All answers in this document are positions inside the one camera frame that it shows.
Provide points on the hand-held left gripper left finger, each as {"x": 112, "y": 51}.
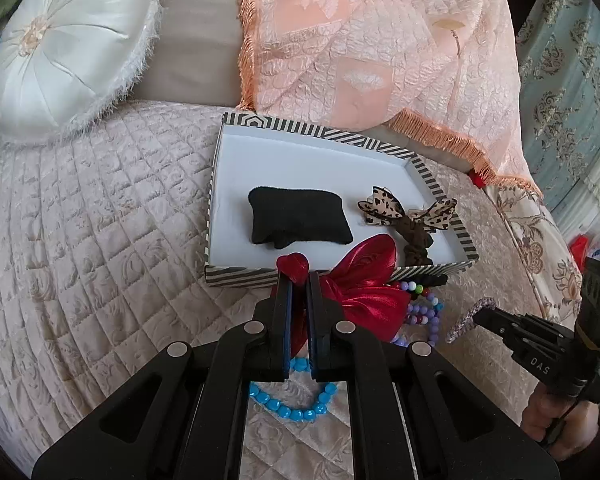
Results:
{"x": 288, "y": 322}

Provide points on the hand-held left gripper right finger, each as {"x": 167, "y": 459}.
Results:
{"x": 311, "y": 322}

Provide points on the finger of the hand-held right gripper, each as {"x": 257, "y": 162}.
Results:
{"x": 500, "y": 321}

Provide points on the red satin hair bow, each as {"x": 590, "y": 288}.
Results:
{"x": 365, "y": 290}

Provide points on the striped cardboard box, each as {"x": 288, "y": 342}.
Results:
{"x": 310, "y": 170}

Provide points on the person's right hand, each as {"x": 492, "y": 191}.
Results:
{"x": 555, "y": 422}

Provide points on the floral embroidered bedding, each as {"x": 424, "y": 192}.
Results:
{"x": 530, "y": 240}

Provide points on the small black cushion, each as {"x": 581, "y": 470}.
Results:
{"x": 300, "y": 217}

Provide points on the red cloth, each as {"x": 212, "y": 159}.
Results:
{"x": 580, "y": 247}

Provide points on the leopard bow brown scrunchie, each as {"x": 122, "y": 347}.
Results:
{"x": 415, "y": 232}

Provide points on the beige quilted bedspread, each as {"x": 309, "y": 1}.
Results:
{"x": 105, "y": 235}

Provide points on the blue patterned curtain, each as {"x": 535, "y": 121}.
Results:
{"x": 570, "y": 85}

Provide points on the pink fringed blanket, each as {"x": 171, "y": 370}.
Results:
{"x": 380, "y": 45}

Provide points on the beige headboard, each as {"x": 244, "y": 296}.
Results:
{"x": 200, "y": 35}

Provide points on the round white satin pillow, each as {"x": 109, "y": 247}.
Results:
{"x": 65, "y": 45}

